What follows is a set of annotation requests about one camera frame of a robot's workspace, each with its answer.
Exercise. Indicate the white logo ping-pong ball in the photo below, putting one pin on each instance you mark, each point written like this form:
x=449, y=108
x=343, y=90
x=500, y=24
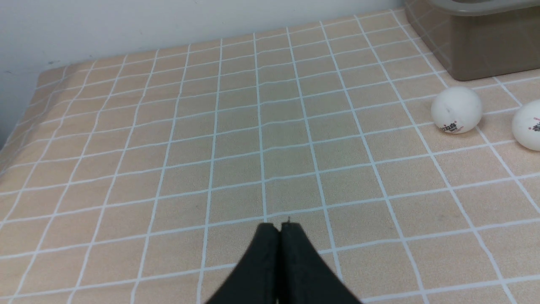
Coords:
x=457, y=110

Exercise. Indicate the olive green plastic bin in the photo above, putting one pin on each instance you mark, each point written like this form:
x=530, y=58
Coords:
x=475, y=39

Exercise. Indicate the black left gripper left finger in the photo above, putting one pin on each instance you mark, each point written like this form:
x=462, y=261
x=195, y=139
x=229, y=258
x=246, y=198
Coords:
x=253, y=279

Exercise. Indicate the beige checkered tablecloth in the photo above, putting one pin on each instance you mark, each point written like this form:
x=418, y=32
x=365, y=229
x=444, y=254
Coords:
x=141, y=178

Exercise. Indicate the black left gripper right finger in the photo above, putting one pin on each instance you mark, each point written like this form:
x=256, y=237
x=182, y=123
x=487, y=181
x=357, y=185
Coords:
x=306, y=278

